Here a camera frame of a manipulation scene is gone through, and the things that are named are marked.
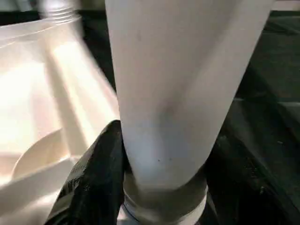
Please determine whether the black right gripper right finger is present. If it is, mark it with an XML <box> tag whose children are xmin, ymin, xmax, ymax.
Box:
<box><xmin>202</xmin><ymin>134</ymin><xmax>300</xmax><ymax>225</ymax></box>

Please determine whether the white plastic table top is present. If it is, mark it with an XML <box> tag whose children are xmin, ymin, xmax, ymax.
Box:
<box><xmin>0</xmin><ymin>16</ymin><xmax>123</xmax><ymax>225</ymax></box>

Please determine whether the black table mat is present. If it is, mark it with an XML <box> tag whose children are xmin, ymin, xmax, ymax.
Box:
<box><xmin>0</xmin><ymin>9</ymin><xmax>300</xmax><ymax>225</ymax></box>

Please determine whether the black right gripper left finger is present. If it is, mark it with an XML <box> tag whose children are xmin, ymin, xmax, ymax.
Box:
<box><xmin>45</xmin><ymin>120</ymin><xmax>128</xmax><ymax>225</ymax></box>

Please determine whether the white plastic table leg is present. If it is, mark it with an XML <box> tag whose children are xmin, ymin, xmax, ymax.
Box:
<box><xmin>104</xmin><ymin>0</ymin><xmax>275</xmax><ymax>224</ymax></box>
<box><xmin>37</xmin><ymin>0</ymin><xmax>81</xmax><ymax>23</ymax></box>

